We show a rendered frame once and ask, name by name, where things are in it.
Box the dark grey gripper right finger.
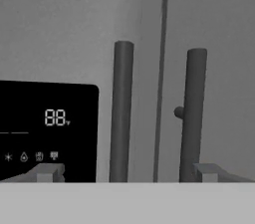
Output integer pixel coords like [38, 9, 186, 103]
[192, 162, 255, 183]

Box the grey fridge door handle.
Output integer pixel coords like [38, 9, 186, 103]
[173, 47, 208, 183]

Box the grey fridge door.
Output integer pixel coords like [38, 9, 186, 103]
[152, 0, 255, 183]

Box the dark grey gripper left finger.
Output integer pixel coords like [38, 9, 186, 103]
[0, 162, 66, 183]

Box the grey freezer door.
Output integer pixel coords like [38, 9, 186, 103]
[0, 0, 165, 183]

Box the grey freezer door handle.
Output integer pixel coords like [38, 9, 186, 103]
[109, 40, 135, 183]

